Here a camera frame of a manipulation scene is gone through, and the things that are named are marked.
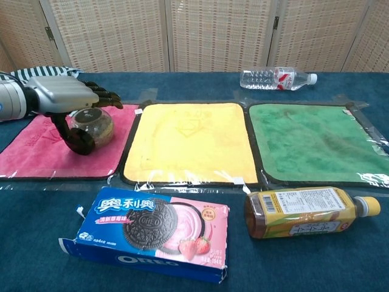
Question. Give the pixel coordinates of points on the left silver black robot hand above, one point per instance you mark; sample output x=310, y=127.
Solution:
x=60, y=94

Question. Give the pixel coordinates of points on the glass jar with black lid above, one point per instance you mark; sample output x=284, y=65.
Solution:
x=97, y=130

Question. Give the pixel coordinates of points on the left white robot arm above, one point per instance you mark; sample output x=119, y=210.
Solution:
x=12, y=100

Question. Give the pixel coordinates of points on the striped shirt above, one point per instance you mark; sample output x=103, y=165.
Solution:
x=45, y=72

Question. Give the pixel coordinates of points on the pink microfibre cloth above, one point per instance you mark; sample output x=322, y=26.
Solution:
x=39, y=158

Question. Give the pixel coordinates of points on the dark blue table cover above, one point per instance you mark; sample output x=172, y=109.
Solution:
x=188, y=86

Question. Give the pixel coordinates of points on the yellow microfibre cloth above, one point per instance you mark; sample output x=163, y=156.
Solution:
x=191, y=143

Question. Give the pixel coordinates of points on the Oreo cookie box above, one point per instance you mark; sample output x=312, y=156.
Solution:
x=146, y=231

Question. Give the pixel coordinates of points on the woven folding screen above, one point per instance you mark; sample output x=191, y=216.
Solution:
x=212, y=33

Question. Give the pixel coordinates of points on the clear plastic water bottle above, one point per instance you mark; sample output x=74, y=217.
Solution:
x=273, y=79

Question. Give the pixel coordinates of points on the green microfibre cloth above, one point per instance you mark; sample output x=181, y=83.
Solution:
x=313, y=143

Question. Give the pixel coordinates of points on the tea bottle with yellow cap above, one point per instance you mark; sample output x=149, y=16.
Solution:
x=304, y=213

